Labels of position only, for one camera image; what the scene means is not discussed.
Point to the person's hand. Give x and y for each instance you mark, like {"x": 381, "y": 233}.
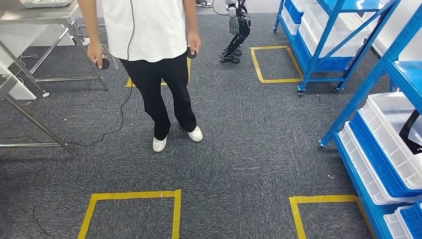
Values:
{"x": 95, "y": 52}
{"x": 194, "y": 41}

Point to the black round remote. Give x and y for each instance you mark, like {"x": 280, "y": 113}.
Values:
{"x": 191, "y": 54}
{"x": 105, "y": 64}

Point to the blue metal shelf rack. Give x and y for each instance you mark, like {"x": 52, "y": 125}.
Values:
{"x": 310, "y": 66}
{"x": 362, "y": 89}

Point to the black curved part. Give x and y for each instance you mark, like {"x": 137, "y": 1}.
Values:
{"x": 410, "y": 132}

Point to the white power strip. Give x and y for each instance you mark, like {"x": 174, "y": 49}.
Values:
{"x": 85, "y": 41}

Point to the black humanoid robot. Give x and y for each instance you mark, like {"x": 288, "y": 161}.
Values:
{"x": 242, "y": 29}

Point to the yellow floor tape marking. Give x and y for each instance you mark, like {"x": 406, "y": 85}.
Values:
{"x": 255, "y": 62}
{"x": 296, "y": 217}

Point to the light grey tray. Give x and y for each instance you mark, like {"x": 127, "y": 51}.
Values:
{"x": 46, "y": 3}

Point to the white cabinet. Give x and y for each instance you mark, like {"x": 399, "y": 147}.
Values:
{"x": 19, "y": 36}

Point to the translucent white bin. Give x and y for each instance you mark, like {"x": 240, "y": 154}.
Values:
{"x": 329, "y": 39}

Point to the large blue bin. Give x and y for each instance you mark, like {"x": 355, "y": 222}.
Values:
{"x": 329, "y": 64}

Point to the steel frame table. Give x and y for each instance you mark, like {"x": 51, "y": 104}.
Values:
{"x": 39, "y": 14}

